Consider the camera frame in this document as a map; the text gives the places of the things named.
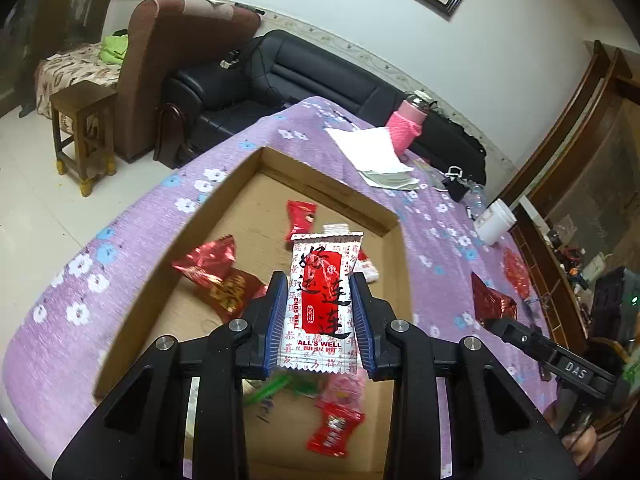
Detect black cable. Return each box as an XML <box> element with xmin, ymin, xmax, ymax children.
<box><xmin>220</xmin><ymin>42</ymin><xmax>288</xmax><ymax>106</ymax></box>

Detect long red snack packet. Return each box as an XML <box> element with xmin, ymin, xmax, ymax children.
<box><xmin>306</xmin><ymin>400</ymin><xmax>366</xmax><ymax>458</ymax></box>

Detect black leather sofa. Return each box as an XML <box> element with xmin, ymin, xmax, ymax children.
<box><xmin>165</xmin><ymin>30</ymin><xmax>488</xmax><ymax>186</ymax></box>

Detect small white red packet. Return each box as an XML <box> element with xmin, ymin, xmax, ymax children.
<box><xmin>356</xmin><ymin>250</ymin><xmax>381</xmax><ymax>283</ymax></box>

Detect eyeglasses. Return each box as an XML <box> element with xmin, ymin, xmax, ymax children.
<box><xmin>522</xmin><ymin>292</ymin><xmax>551</xmax><ymax>321</ymax></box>

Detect brown armchair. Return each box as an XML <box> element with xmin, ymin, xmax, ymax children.
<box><xmin>117</xmin><ymin>0</ymin><xmax>263</xmax><ymax>163</ymax></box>

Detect small red candy packet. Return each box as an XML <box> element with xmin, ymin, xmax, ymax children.
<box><xmin>286</xmin><ymin>200</ymin><xmax>319</xmax><ymax>233</ymax></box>

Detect person's right hand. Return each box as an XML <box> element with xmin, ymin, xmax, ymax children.
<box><xmin>542</xmin><ymin>402</ymin><xmax>600</xmax><ymax>473</ymax></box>

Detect white plastic jar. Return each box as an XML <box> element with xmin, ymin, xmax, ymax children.
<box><xmin>475</xmin><ymin>198</ymin><xmax>517</xmax><ymax>247</ymax></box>

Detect floral cloth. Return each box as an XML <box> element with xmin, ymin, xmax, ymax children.
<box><xmin>34</xmin><ymin>42</ymin><xmax>123</xmax><ymax>121</ymax></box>

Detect cardboard box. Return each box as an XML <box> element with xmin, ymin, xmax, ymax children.
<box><xmin>92</xmin><ymin>146</ymin><xmax>406</xmax><ymax>480</ymax></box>

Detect wooden cabinet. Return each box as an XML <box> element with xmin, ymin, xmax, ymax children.
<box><xmin>500</xmin><ymin>40</ymin><xmax>640</xmax><ymax>341</ymax></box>

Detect red gold snack packet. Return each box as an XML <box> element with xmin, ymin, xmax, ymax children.
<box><xmin>202</xmin><ymin>269</ymin><xmax>268</xmax><ymax>323</ymax></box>

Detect black pouch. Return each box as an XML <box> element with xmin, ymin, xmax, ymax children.
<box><xmin>444</xmin><ymin>166</ymin><xmax>476</xmax><ymax>203</ymax></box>

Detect dark wooden chair back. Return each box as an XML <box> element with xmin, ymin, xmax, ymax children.
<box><xmin>152</xmin><ymin>102</ymin><xmax>198</xmax><ymax>170</ymax></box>

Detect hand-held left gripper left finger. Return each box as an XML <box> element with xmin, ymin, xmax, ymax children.
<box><xmin>52</xmin><ymin>270</ymin><xmax>290</xmax><ymax>480</ymax></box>

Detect white paper sheets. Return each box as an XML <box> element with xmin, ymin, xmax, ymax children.
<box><xmin>325</xmin><ymin>127</ymin><xmax>413</xmax><ymax>173</ymax></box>

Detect green cloth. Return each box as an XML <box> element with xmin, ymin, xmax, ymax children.
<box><xmin>97</xmin><ymin>30</ymin><xmax>132</xmax><ymax>66</ymax></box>

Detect white red snack packet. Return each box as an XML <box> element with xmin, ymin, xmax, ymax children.
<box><xmin>277</xmin><ymin>232</ymin><xmax>363</xmax><ymax>373</ymax></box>

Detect red foil snack packet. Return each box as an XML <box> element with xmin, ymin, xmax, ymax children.
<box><xmin>171</xmin><ymin>234</ymin><xmax>238</xmax><ymax>286</ymax></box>

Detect purple floral tablecloth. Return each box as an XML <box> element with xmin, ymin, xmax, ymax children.
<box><xmin>2</xmin><ymin>95</ymin><xmax>556</xmax><ymax>480</ymax></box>

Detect dark red foil packet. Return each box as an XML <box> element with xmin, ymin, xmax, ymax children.
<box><xmin>471</xmin><ymin>272</ymin><xmax>518</xmax><ymax>328</ymax></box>

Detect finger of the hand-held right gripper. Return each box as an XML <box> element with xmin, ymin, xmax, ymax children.
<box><xmin>486</xmin><ymin>316</ymin><xmax>546</xmax><ymax>357</ymax></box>

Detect red mesh bag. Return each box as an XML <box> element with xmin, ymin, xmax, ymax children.
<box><xmin>502</xmin><ymin>249</ymin><xmax>531</xmax><ymax>301</ymax></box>

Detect wooden stool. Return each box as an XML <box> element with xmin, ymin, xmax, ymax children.
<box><xmin>50</xmin><ymin>80</ymin><xmax>121</xmax><ymax>197</ymax></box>

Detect clear plastic bottle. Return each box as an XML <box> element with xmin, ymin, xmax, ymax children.
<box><xmin>465</xmin><ymin>182</ymin><xmax>488</xmax><ymax>211</ymax></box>

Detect pink water bottle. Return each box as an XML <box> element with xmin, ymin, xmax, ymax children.
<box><xmin>385</xmin><ymin>91</ymin><xmax>436</xmax><ymax>153</ymax></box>

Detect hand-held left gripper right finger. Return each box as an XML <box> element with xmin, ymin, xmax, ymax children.
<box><xmin>349</xmin><ymin>272</ymin><xmax>578</xmax><ymax>480</ymax></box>

